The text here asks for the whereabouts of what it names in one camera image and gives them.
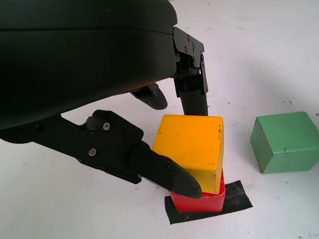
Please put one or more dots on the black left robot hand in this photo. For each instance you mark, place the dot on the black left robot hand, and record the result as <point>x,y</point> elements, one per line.
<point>74,62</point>

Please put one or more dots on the yellow wooden block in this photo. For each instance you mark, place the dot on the yellow wooden block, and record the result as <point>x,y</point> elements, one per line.
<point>189,142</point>

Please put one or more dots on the red wooden block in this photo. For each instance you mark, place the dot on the red wooden block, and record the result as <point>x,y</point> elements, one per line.
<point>199,203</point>

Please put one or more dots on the green wooden block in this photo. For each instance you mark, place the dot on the green wooden block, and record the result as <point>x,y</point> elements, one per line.
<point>281,139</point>

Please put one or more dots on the black tape strip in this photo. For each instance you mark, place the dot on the black tape strip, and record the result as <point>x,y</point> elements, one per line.
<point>236,199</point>

